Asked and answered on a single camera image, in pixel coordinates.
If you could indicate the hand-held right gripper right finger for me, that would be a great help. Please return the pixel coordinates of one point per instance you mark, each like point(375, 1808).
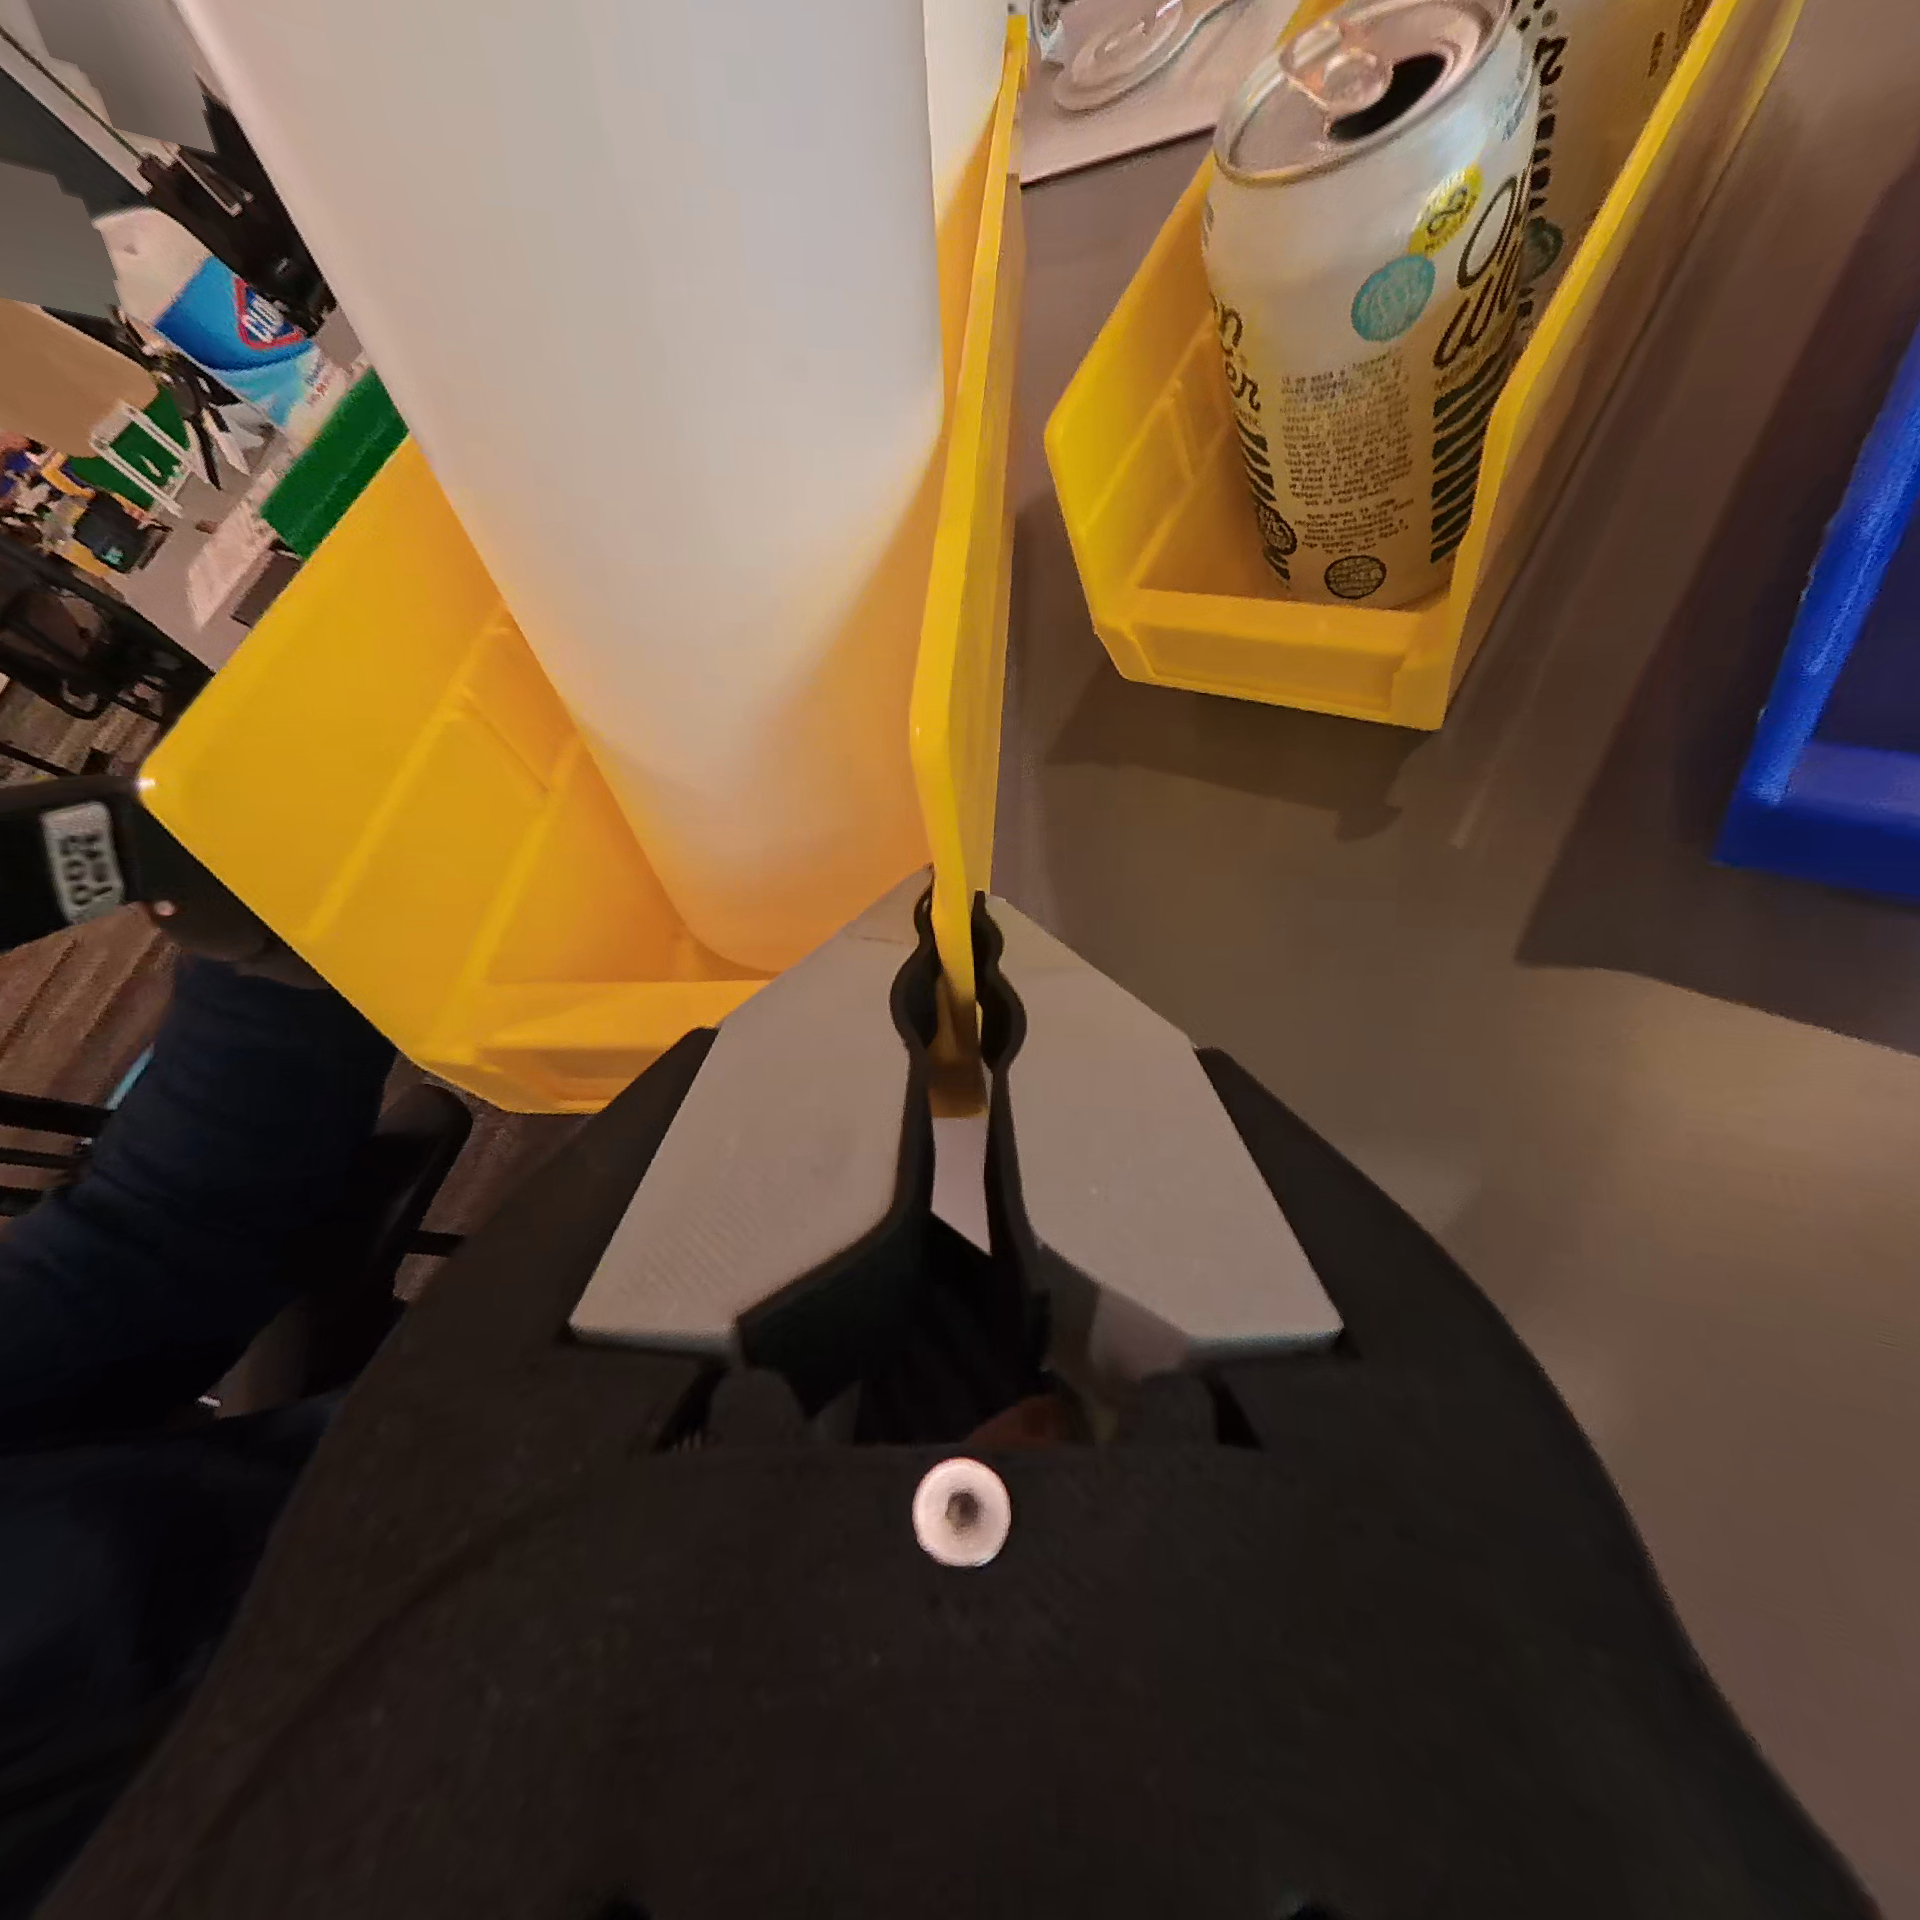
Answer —
point(1156, 1184)

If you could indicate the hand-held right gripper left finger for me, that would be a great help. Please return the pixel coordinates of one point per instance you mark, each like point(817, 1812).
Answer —
point(751, 1184)

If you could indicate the yellow plastic bin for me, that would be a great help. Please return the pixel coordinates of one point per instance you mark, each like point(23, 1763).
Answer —
point(1276, 661)
point(389, 838)

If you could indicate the large white bottle black cap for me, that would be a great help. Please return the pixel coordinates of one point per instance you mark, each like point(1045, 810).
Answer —
point(629, 374)

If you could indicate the green plastic bin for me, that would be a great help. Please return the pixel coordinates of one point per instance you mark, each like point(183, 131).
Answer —
point(339, 474)

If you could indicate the round wooden table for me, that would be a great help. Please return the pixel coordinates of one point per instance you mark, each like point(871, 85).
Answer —
point(61, 368)

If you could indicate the blue white wipes canister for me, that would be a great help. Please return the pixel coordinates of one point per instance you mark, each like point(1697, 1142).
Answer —
point(241, 339)

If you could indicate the blue plastic bin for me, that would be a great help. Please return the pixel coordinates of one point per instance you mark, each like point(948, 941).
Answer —
point(1829, 810)

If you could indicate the white printed drink can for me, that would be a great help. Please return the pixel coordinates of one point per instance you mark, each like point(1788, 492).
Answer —
point(1598, 134)
point(1350, 374)

